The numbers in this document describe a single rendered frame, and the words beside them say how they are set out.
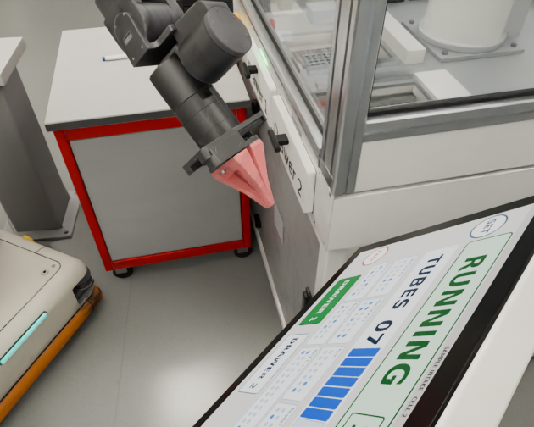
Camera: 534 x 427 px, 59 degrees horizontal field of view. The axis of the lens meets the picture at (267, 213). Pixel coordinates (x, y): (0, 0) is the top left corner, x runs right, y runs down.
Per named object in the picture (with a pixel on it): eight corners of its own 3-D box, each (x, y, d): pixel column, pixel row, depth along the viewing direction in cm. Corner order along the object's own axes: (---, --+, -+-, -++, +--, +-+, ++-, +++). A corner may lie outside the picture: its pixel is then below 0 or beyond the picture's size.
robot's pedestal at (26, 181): (-1, 244, 200) (-98, 80, 147) (18, 196, 221) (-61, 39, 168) (72, 238, 202) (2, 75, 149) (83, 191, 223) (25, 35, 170)
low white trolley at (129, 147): (108, 288, 183) (43, 123, 130) (110, 185, 226) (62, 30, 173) (254, 263, 192) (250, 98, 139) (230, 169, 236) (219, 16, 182)
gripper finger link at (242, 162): (309, 177, 57) (264, 113, 56) (271, 208, 53) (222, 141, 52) (280, 193, 63) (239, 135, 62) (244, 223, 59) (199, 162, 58)
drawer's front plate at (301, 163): (303, 214, 96) (307, 173, 88) (271, 134, 116) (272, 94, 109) (312, 213, 96) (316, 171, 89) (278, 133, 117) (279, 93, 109)
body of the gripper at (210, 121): (271, 121, 57) (235, 70, 56) (211, 162, 51) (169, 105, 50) (247, 142, 62) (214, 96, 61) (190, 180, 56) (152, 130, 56)
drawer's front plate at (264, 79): (269, 128, 118) (269, 89, 110) (247, 73, 138) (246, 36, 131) (276, 127, 118) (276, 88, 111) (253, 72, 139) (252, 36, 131)
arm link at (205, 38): (165, 25, 60) (109, 25, 54) (217, -42, 53) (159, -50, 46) (211, 106, 60) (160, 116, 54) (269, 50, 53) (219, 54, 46)
